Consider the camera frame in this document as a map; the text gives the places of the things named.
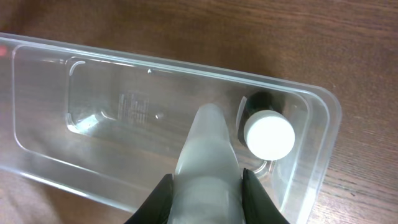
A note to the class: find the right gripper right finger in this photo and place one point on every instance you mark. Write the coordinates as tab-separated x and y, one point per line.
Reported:
257	205

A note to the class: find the white spray bottle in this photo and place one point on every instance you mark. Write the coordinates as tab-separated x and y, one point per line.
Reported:
207	178

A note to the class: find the dark bottle white cap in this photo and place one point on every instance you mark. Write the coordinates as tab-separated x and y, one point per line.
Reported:
262	127

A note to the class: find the clear plastic container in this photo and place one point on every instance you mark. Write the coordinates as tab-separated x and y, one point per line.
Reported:
109	125

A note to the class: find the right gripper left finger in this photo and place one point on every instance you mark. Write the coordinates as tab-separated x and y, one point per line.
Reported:
156	208

